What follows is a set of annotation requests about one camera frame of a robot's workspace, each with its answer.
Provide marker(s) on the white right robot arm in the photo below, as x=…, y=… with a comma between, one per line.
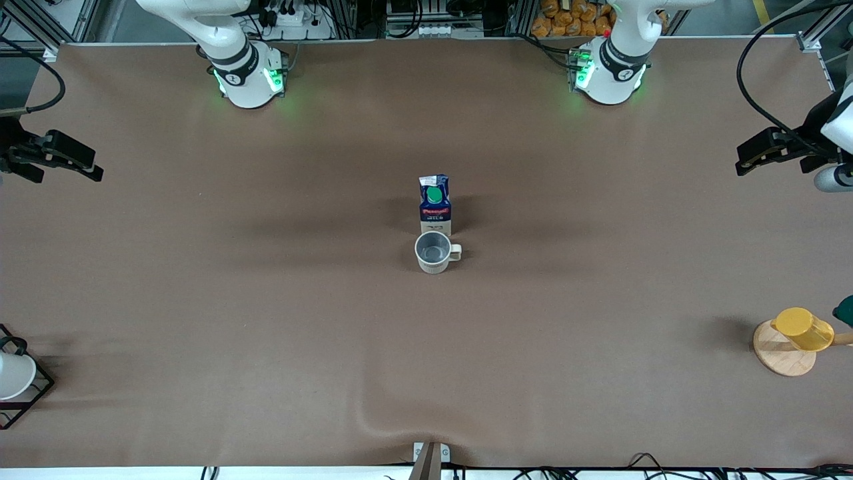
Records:
x=243, y=73

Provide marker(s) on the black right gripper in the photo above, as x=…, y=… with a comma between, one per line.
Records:
x=9, y=143

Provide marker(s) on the white power strip with plugs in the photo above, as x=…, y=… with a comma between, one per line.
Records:
x=293, y=20

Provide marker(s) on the aluminium frame profile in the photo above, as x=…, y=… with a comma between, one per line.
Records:
x=810, y=41

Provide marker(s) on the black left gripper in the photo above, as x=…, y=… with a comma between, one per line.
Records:
x=814, y=126

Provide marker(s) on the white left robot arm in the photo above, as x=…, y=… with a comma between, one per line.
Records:
x=613, y=73

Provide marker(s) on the yellow plastic cup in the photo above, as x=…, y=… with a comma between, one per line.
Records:
x=803, y=330

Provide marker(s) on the round wooden cup stand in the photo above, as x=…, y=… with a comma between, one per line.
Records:
x=783, y=356

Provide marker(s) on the dark green cup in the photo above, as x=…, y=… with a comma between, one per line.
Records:
x=846, y=312

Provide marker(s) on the white cup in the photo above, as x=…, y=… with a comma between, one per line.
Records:
x=13, y=376

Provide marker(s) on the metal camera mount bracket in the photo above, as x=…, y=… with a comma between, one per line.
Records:
x=430, y=460

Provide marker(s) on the blue white milk carton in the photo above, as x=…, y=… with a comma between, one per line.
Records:
x=435, y=213

